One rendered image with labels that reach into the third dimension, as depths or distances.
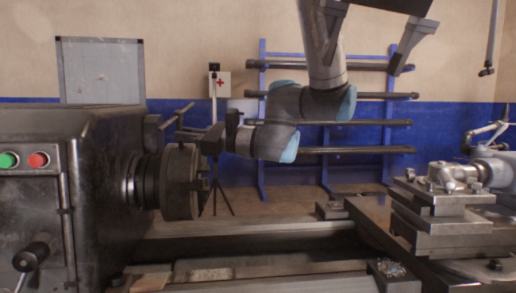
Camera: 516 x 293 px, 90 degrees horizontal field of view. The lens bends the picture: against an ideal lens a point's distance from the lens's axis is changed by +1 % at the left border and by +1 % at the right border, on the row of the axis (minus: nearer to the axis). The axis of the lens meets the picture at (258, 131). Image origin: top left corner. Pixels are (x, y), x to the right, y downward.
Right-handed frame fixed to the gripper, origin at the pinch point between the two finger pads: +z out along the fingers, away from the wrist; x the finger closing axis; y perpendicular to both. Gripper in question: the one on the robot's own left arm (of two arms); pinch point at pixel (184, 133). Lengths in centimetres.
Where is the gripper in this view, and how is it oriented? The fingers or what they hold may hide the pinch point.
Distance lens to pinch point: 80.0
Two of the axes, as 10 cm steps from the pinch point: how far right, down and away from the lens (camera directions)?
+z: -9.7, -1.1, 2.2
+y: 0.0, 9.0, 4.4
